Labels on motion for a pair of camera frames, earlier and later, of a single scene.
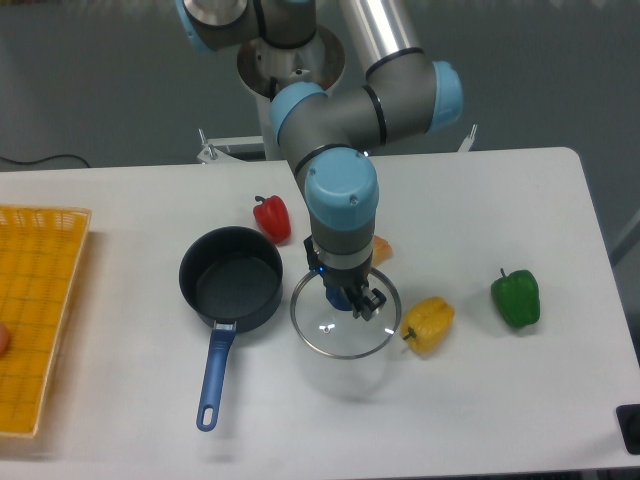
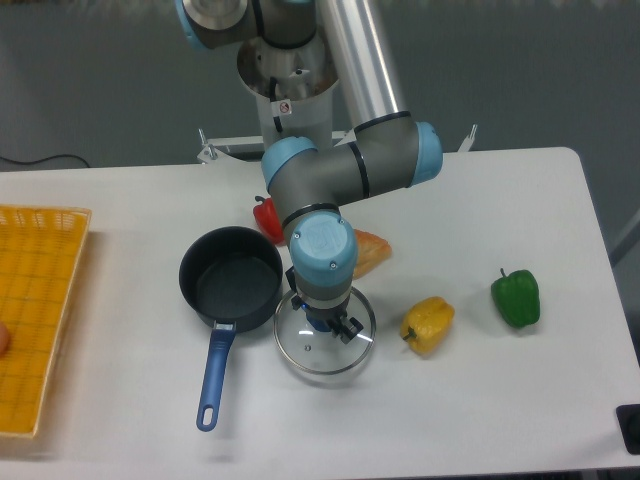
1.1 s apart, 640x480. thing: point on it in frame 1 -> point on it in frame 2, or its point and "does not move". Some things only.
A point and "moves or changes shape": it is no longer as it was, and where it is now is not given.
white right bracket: [468, 141] does not move
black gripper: [343, 285] -> [320, 319]
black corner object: [628, 416] does not move
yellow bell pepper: [427, 323] does not move
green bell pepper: [517, 296] does not move
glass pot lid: [336, 333] moves or changes shape
